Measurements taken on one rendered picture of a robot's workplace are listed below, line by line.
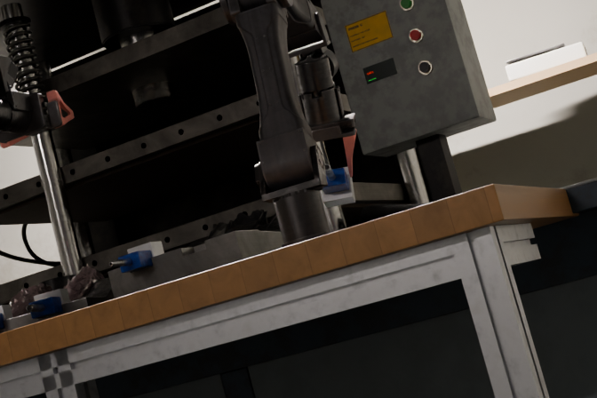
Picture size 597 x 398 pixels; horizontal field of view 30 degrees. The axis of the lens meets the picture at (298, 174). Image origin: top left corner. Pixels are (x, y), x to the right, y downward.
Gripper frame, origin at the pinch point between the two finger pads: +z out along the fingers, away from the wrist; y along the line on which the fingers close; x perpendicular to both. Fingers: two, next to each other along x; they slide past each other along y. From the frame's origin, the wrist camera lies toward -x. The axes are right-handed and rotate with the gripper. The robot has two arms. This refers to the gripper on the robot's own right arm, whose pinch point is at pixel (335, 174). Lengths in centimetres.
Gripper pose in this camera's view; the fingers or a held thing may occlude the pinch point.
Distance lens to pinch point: 186.2
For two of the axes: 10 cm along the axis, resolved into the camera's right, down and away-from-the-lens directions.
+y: -9.7, 1.8, 1.3
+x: -0.9, 2.1, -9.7
